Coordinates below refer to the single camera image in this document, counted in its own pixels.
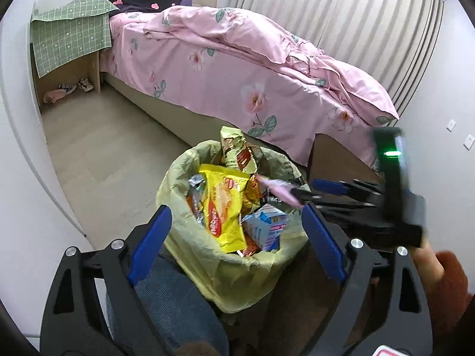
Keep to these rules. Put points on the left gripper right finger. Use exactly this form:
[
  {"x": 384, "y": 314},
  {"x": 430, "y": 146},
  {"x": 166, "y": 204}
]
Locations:
[{"x": 328, "y": 252}]

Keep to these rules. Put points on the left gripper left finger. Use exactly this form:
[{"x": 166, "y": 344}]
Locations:
[{"x": 145, "y": 242}]

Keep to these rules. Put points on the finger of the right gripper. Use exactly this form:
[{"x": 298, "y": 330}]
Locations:
[
  {"x": 329, "y": 187},
  {"x": 305, "y": 196}
]

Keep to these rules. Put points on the pink ice bar wrapper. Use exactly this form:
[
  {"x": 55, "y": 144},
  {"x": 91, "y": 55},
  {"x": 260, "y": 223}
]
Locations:
[{"x": 283, "y": 190}]

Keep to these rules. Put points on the red orange snack wrapper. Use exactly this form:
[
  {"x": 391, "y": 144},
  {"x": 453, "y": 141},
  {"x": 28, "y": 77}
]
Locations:
[{"x": 250, "y": 249}]

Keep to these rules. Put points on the yellow red chip bag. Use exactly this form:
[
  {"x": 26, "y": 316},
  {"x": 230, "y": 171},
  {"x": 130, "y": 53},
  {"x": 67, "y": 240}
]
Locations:
[{"x": 223, "y": 205}]

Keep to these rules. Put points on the yellow noodle packet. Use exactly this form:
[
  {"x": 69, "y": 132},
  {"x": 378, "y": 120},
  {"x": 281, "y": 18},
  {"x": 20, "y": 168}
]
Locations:
[{"x": 237, "y": 154}]

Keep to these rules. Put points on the cartoon ice cream wrapper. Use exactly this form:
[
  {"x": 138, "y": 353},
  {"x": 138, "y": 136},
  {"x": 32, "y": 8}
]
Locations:
[{"x": 195, "y": 197}]

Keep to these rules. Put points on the yellow-lined trash bin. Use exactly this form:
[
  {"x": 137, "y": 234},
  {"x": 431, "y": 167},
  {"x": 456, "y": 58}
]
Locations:
[{"x": 207, "y": 251}]

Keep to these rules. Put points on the right hand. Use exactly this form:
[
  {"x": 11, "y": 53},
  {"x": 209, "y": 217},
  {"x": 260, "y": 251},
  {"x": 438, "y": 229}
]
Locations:
[{"x": 430, "y": 271}]

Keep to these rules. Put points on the pink floral duvet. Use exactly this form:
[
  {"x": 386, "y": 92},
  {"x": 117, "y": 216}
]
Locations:
[{"x": 254, "y": 37}]

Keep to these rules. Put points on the bed with pink sheet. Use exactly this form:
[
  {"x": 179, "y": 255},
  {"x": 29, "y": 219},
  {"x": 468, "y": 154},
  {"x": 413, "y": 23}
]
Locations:
[{"x": 263, "y": 103}]

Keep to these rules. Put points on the white sneaker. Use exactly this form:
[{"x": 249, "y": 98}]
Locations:
[{"x": 85, "y": 85}]

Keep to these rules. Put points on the white striped curtain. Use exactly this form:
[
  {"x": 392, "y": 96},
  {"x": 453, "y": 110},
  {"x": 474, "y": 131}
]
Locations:
[{"x": 392, "y": 40}]

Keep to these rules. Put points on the pink slipper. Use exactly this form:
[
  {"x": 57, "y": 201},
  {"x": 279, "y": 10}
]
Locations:
[{"x": 51, "y": 97}]

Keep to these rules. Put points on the wooden nightstand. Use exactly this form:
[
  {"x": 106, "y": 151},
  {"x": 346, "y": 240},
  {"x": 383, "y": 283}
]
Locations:
[{"x": 87, "y": 66}]

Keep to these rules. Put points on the green checked cloth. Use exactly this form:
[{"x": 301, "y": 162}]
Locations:
[{"x": 67, "y": 33}]

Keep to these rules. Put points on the wall switch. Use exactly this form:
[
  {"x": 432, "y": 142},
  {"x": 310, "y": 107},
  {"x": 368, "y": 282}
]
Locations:
[
  {"x": 451, "y": 125},
  {"x": 469, "y": 141}
]

